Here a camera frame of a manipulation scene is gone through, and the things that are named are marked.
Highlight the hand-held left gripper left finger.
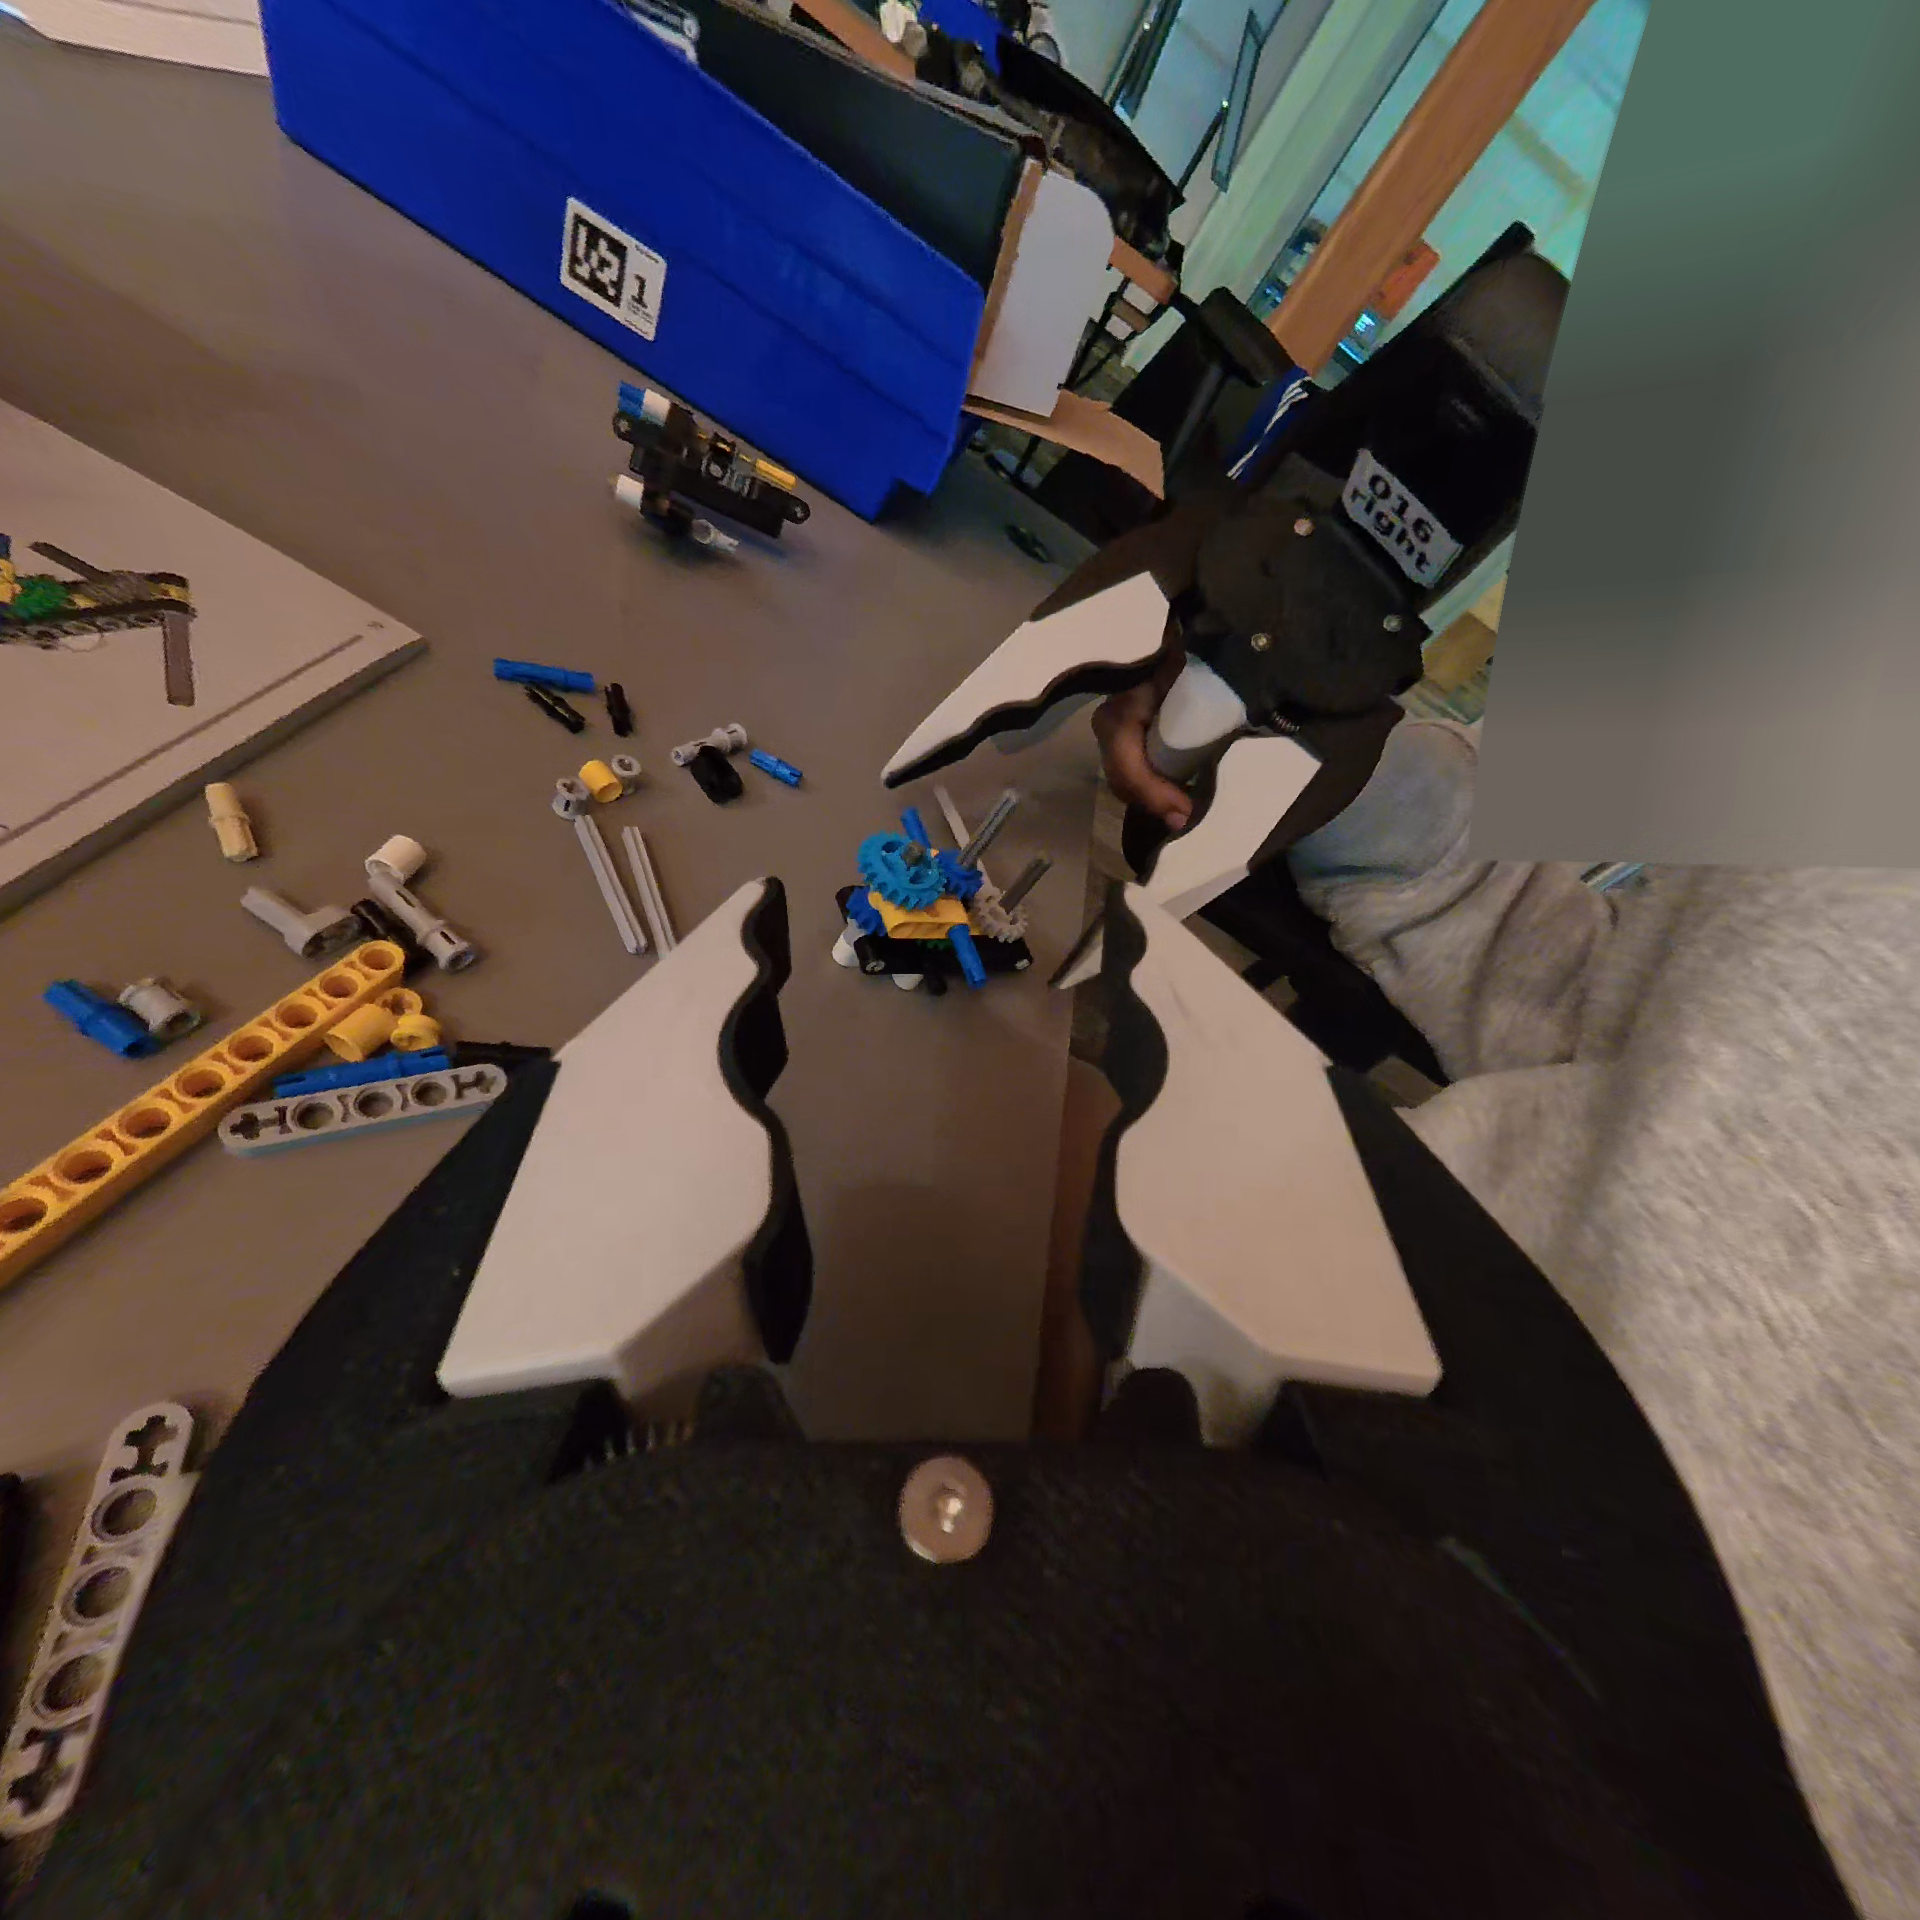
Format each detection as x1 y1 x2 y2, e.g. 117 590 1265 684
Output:
434 875 815 1401

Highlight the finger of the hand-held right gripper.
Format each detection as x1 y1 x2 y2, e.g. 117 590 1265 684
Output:
1121 728 1325 924
879 527 1202 794

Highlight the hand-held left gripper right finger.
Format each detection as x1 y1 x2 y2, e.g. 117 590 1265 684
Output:
1076 882 1445 1406

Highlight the lego gear assembly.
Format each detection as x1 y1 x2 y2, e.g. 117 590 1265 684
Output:
829 808 1055 1001

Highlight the person's right forearm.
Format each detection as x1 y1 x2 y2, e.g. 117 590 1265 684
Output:
1286 718 1920 1113

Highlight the light grey thin lego beam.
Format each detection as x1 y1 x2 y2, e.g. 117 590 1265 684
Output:
214 1062 509 1162

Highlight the grey lego axle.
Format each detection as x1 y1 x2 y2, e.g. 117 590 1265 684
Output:
567 814 651 960
621 823 682 960

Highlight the blue lego beam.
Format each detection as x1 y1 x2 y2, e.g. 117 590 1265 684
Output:
273 1046 457 1103

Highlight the black lego connector blue pin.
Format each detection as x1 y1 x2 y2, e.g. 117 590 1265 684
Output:
670 720 806 808

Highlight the white lego axle connector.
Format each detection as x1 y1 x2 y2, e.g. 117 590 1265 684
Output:
354 835 482 977

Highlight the small black lego assembly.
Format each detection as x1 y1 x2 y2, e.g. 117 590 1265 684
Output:
609 382 813 552

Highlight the grey angled lego connector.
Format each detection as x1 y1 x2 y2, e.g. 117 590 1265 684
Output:
237 882 366 962

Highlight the long yellow lego beam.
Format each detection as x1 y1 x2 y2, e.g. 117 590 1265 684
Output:
0 939 409 1297

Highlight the grey cross-end lego beam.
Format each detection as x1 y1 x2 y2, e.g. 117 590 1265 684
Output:
0 1401 202 1841

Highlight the lego instruction booklet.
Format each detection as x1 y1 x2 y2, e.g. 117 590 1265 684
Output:
0 395 430 922

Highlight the person's right hand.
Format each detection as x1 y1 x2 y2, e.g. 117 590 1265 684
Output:
1092 695 1198 838

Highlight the black office chair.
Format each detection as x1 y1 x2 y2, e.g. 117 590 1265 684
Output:
1049 223 1548 634

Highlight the cardboard box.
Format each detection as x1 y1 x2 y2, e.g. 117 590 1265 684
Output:
961 151 1190 506

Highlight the wooden beam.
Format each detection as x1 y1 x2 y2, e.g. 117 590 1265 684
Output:
1265 0 1599 378

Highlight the blue storage bin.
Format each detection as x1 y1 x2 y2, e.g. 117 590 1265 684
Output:
259 0 988 527

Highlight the white paper booklet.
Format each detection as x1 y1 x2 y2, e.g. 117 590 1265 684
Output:
0 0 274 79

